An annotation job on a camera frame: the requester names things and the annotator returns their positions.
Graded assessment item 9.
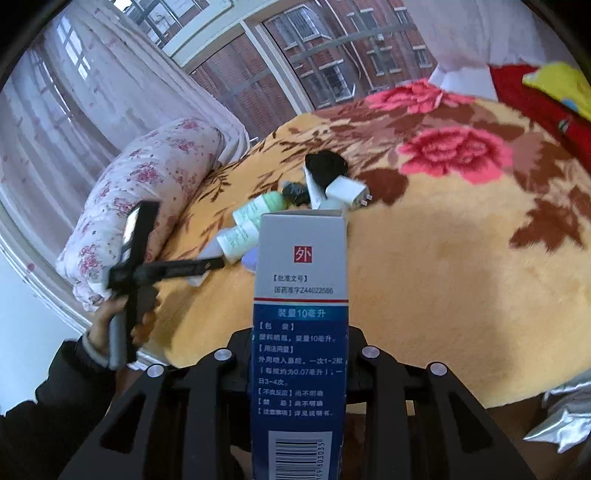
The yellow cartoon pillow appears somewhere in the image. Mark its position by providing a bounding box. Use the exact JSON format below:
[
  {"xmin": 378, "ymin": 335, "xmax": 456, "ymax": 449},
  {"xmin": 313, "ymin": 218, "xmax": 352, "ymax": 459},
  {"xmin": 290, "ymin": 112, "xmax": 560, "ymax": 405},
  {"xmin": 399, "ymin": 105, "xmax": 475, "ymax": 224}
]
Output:
[{"xmin": 522, "ymin": 62, "xmax": 591, "ymax": 120}]

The silver foil bag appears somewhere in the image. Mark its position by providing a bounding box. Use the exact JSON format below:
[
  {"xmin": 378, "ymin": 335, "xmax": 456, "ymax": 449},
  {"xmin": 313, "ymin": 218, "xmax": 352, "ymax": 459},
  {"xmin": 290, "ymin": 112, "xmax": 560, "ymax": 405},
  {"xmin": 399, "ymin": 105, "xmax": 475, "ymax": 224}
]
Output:
[{"xmin": 524, "ymin": 372, "xmax": 590, "ymax": 454}]

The dark green small bottle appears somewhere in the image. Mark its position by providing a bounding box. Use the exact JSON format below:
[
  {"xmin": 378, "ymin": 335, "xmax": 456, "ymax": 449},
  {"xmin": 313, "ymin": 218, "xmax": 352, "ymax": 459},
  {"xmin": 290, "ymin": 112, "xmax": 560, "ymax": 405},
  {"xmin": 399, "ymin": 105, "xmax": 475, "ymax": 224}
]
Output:
[{"xmin": 281, "ymin": 182, "xmax": 311, "ymax": 207}]

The person's left hand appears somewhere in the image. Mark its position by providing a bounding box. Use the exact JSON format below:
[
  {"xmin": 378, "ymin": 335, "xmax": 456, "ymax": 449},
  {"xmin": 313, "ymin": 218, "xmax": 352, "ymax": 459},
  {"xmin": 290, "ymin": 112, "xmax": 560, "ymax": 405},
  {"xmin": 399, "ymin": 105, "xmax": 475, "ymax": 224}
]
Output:
[{"xmin": 88, "ymin": 296, "xmax": 156, "ymax": 357}]

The sheer white right curtain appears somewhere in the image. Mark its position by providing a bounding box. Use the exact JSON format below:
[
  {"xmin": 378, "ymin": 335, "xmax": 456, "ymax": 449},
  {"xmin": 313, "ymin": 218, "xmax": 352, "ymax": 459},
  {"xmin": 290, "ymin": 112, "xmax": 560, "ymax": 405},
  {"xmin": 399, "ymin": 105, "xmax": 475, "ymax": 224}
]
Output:
[{"xmin": 406, "ymin": 0, "xmax": 576, "ymax": 100}]

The yellow floral fleece blanket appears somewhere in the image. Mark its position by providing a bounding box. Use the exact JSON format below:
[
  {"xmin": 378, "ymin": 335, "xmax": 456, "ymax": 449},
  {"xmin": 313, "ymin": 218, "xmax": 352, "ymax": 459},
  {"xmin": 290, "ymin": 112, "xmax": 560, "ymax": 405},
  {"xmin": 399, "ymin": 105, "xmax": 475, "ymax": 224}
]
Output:
[{"xmin": 161, "ymin": 87, "xmax": 590, "ymax": 407}]

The window with white frame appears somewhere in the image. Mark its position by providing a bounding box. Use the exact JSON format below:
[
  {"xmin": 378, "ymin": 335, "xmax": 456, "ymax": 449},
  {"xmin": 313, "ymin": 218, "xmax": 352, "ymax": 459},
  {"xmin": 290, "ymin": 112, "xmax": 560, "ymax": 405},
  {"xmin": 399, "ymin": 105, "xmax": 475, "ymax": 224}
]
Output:
[{"xmin": 115, "ymin": 0, "xmax": 437, "ymax": 142}]

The white squeeze tube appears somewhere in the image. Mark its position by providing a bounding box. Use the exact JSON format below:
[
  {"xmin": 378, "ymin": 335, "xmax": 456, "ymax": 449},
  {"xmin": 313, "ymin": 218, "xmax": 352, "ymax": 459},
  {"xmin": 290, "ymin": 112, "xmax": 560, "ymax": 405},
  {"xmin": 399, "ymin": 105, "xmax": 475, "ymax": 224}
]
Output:
[{"xmin": 303, "ymin": 166, "xmax": 327, "ymax": 210}]

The red cloth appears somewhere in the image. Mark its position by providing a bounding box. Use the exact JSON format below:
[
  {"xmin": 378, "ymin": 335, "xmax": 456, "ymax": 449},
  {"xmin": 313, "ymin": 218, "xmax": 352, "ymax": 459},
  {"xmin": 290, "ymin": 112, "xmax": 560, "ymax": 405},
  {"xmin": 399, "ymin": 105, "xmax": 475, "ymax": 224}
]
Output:
[{"xmin": 490, "ymin": 64, "xmax": 591, "ymax": 172}]

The white pink floral pillow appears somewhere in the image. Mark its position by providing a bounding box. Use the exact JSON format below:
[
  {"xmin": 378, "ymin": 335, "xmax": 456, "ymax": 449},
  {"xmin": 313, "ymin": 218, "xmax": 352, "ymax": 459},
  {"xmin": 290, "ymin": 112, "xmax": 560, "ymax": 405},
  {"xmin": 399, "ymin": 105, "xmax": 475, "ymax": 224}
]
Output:
[{"xmin": 56, "ymin": 118, "xmax": 225, "ymax": 312}]

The green cap lotion bottle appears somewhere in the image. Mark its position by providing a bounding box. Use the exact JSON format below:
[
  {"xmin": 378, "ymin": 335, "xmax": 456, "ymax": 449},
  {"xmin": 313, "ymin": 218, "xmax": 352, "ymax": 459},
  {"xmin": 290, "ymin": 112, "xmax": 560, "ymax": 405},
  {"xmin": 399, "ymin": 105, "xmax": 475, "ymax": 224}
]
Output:
[{"xmin": 232, "ymin": 191, "xmax": 287, "ymax": 225}]

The white charger plug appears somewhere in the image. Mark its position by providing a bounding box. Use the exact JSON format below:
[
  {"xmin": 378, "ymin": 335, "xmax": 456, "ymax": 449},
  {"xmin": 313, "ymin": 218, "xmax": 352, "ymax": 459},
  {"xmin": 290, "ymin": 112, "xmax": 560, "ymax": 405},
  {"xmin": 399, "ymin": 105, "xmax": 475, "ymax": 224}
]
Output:
[{"xmin": 325, "ymin": 176, "xmax": 373, "ymax": 210}]

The blue white medicine box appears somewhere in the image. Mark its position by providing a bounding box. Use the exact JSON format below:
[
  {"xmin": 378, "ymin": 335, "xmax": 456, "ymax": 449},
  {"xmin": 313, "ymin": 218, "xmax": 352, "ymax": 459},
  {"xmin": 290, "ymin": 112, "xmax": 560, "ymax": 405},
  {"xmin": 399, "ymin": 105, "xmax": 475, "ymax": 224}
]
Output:
[{"xmin": 250, "ymin": 210, "xmax": 349, "ymax": 479}]

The green pump lotion bottle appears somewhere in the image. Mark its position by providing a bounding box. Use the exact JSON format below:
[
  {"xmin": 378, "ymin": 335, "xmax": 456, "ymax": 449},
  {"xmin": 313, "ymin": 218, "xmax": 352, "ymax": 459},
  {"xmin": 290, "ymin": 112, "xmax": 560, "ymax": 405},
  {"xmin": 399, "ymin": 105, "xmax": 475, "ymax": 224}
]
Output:
[{"xmin": 197, "ymin": 220, "xmax": 260, "ymax": 264}]

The black sleeved left forearm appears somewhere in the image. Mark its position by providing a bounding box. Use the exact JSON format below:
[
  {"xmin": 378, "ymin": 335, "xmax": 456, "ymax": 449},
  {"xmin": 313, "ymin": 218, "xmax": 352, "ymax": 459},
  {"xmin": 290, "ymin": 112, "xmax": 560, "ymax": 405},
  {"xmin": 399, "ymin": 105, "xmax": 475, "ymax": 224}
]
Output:
[{"xmin": 1, "ymin": 334, "xmax": 116, "ymax": 479}]

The black sock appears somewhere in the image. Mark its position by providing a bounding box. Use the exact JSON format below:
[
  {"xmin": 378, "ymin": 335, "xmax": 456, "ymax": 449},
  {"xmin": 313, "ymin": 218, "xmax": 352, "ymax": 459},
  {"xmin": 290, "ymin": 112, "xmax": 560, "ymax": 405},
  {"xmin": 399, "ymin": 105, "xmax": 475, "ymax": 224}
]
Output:
[{"xmin": 304, "ymin": 150, "xmax": 349, "ymax": 189}]

